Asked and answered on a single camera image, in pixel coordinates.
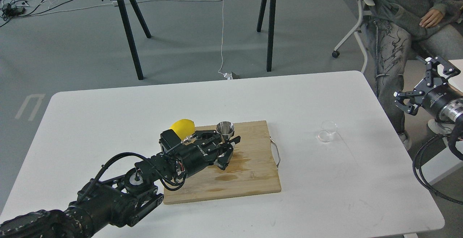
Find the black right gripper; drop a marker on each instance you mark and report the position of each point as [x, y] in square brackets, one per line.
[437, 96]

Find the grey office chair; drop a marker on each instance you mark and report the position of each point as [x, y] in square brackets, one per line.
[358, 31]

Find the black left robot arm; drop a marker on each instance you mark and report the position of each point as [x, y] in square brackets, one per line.
[124, 190]

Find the bamboo cutting board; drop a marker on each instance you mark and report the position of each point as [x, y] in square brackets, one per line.
[251, 171]

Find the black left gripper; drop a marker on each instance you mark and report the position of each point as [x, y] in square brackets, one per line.
[205, 148]

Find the seated person grey clothes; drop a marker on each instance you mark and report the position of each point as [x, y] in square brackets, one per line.
[391, 31]

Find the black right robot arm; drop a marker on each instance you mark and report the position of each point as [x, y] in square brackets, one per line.
[454, 141]

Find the yellow lemon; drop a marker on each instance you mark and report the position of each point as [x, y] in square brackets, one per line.
[183, 128]

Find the person's hand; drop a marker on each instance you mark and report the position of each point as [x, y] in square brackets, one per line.
[431, 19]

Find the steel double jigger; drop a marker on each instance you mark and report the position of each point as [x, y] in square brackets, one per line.
[226, 131]

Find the small clear glass cup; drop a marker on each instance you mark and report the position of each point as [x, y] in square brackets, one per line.
[328, 130]

